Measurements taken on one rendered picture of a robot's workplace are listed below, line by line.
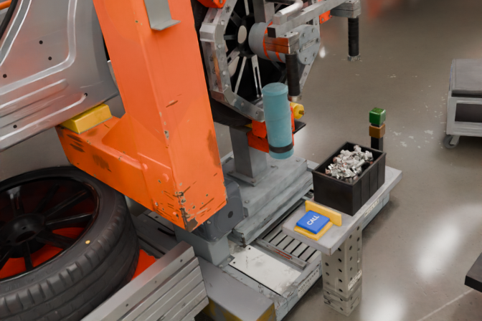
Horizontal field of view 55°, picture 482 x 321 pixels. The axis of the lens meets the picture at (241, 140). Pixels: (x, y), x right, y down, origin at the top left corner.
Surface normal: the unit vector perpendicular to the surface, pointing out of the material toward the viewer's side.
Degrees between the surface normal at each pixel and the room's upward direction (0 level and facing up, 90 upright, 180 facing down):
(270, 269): 0
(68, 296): 90
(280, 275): 0
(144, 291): 90
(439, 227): 0
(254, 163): 90
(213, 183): 90
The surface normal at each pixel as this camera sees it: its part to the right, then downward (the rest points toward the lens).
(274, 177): -0.14, -0.85
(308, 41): 0.73, 0.26
